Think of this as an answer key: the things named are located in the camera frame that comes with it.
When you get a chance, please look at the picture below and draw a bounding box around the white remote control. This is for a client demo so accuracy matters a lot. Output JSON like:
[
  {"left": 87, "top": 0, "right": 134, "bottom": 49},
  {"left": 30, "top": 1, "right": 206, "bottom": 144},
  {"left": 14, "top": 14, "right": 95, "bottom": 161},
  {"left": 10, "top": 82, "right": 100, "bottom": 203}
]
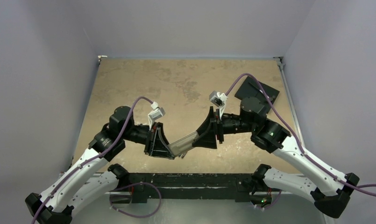
[{"left": 168, "top": 132, "right": 199, "bottom": 157}]

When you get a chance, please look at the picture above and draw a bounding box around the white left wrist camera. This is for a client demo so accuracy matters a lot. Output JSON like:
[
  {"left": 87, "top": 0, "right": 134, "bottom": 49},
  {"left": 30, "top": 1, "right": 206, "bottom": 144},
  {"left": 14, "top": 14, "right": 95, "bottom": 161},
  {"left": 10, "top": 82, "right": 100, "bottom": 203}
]
[{"left": 148, "top": 101, "right": 165, "bottom": 129}]

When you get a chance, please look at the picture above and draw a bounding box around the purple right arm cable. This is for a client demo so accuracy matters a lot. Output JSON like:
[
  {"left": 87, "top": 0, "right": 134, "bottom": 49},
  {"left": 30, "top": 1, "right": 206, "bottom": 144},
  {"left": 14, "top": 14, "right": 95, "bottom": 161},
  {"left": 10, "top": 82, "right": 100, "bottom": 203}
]
[{"left": 225, "top": 73, "right": 376, "bottom": 198}]

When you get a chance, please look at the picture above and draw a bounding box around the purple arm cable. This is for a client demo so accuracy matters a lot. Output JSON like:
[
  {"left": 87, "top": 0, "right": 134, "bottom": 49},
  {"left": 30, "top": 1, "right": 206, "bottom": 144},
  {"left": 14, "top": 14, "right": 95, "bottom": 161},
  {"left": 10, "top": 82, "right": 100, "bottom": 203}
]
[
  {"left": 225, "top": 73, "right": 376, "bottom": 198},
  {"left": 30, "top": 96, "right": 154, "bottom": 224}
]

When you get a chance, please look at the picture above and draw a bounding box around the black flat tray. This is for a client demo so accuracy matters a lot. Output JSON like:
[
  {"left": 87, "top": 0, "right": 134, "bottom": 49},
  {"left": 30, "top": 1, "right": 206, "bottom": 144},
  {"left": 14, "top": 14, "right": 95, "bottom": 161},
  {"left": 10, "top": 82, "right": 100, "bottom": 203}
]
[{"left": 234, "top": 77, "right": 280, "bottom": 107}]

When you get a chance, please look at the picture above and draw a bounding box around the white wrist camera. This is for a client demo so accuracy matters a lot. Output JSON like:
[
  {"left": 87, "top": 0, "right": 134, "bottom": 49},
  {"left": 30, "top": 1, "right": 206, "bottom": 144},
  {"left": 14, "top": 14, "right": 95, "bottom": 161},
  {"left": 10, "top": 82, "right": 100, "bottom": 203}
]
[
  {"left": 148, "top": 101, "right": 165, "bottom": 129},
  {"left": 209, "top": 91, "right": 228, "bottom": 118}
]

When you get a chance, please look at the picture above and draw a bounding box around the aluminium frame rail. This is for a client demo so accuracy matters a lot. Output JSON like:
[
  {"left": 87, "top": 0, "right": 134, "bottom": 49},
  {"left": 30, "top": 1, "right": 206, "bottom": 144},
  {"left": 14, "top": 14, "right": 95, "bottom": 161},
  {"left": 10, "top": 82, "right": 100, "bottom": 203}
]
[{"left": 273, "top": 57, "right": 305, "bottom": 146}]

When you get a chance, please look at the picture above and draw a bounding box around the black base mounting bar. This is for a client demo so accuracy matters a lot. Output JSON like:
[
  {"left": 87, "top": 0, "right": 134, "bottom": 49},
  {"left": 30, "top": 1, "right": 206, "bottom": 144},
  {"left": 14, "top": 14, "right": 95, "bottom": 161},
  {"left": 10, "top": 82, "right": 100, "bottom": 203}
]
[{"left": 107, "top": 164, "right": 279, "bottom": 204}]

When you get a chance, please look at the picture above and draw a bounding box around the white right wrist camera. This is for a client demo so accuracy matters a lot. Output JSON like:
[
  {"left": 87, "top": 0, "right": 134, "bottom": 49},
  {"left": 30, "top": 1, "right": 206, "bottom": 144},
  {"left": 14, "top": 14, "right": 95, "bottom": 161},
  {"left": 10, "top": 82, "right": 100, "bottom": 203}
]
[{"left": 209, "top": 91, "right": 228, "bottom": 118}]

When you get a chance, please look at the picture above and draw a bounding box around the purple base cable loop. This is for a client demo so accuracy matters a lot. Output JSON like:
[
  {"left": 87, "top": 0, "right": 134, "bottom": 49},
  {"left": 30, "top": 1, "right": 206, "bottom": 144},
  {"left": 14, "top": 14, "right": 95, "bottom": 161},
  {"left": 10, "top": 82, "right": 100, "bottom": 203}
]
[{"left": 109, "top": 182, "right": 162, "bottom": 219}]

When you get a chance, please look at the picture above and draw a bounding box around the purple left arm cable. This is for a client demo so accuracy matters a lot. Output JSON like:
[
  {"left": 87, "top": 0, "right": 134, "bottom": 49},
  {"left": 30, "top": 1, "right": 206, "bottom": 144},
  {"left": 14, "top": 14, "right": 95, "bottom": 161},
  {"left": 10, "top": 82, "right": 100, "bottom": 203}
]
[{"left": 30, "top": 96, "right": 154, "bottom": 224}]

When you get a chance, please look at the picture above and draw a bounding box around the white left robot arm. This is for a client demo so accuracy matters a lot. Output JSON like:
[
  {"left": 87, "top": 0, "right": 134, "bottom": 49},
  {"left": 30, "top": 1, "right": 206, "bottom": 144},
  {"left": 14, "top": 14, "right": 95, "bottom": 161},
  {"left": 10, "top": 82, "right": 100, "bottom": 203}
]
[{"left": 25, "top": 102, "right": 174, "bottom": 224}]

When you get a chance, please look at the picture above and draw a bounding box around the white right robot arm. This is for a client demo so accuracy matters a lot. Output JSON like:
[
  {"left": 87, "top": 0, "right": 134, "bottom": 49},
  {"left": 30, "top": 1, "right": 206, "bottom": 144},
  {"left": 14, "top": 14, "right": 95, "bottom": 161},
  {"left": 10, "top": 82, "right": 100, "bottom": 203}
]
[{"left": 192, "top": 97, "right": 359, "bottom": 218}]

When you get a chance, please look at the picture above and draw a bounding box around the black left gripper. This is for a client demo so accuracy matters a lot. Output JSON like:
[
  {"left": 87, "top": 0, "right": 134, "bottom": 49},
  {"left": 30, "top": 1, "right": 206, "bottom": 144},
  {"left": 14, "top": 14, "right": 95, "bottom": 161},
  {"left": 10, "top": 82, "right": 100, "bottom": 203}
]
[{"left": 121, "top": 121, "right": 176, "bottom": 158}]

